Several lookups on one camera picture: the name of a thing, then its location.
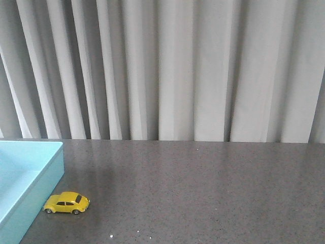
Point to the light blue box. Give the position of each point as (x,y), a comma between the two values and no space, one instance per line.
(30,171)

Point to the grey pleated curtain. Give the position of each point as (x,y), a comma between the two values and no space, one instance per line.
(232,71)

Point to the yellow toy beetle car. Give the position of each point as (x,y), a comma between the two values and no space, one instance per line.
(66,202)

